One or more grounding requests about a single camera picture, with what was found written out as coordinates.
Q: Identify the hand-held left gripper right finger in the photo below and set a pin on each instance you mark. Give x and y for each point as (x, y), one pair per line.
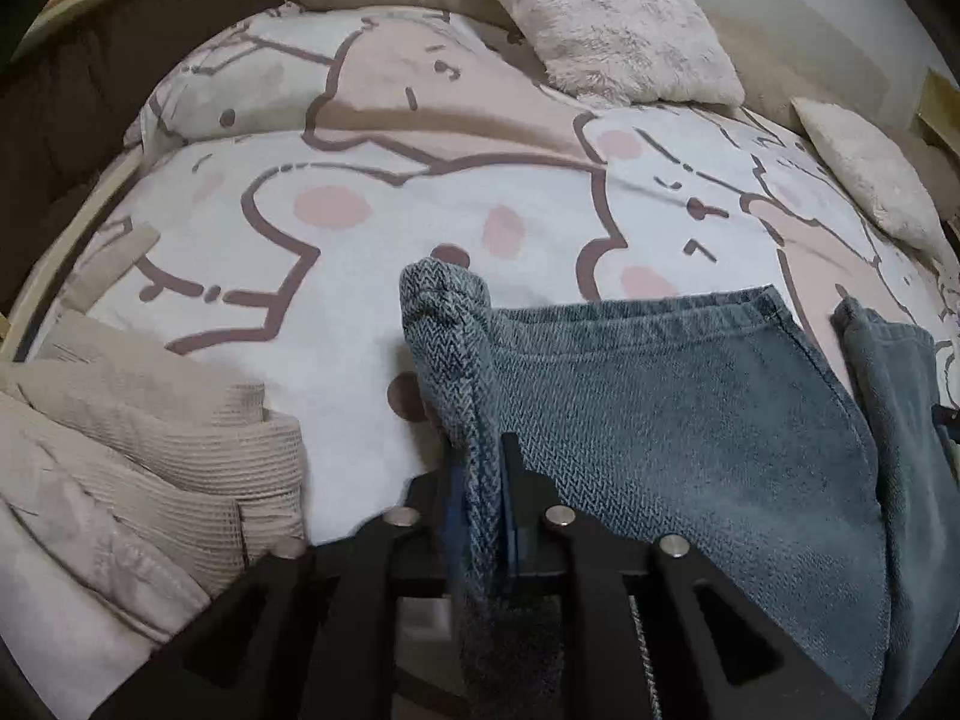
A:
(526, 495)

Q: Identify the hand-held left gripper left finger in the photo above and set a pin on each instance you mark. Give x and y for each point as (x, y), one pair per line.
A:
(449, 540)

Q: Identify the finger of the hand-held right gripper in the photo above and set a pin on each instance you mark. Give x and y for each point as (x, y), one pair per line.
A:
(947, 424)

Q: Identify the blue-grey knit sweater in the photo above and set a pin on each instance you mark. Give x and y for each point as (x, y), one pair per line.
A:
(660, 405)

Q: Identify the cartoon printed blanket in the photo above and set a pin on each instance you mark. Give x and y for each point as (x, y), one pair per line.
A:
(337, 315)

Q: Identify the small fluffy white pillow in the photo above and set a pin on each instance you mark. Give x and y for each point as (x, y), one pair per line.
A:
(862, 165)

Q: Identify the beige waffle garment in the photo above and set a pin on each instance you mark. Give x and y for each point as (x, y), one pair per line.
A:
(172, 435)

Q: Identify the wooden bedside shelf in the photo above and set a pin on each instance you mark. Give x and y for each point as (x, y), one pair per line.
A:
(937, 109)

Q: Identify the white cloth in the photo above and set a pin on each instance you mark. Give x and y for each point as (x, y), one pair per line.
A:
(52, 615)

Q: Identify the large fluffy white pillow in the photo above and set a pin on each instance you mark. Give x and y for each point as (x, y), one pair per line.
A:
(607, 15)

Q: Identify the brown upholstered bed panel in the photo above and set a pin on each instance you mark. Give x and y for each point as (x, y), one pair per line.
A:
(112, 82)

